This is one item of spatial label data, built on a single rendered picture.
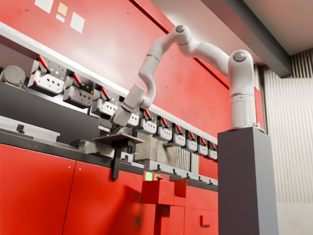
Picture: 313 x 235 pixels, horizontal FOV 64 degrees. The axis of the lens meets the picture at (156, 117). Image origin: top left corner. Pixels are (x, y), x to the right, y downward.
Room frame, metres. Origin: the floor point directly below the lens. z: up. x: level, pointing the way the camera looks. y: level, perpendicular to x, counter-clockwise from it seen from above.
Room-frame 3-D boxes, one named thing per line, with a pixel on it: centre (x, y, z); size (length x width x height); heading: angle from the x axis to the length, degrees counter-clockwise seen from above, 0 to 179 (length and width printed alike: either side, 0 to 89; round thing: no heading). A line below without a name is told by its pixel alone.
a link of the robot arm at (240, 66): (1.11, -0.41, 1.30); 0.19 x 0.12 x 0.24; 159
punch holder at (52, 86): (1.21, 0.61, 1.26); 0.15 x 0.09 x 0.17; 138
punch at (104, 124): (1.53, 0.33, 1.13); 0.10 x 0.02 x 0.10; 138
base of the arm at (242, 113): (1.14, -0.43, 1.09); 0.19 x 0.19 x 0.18
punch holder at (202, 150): (2.41, -0.46, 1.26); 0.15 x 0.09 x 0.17; 138
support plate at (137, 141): (1.43, 0.21, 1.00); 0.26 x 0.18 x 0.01; 48
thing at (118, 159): (1.41, 0.19, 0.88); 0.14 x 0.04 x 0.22; 48
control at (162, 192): (1.48, -0.08, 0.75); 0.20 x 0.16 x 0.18; 127
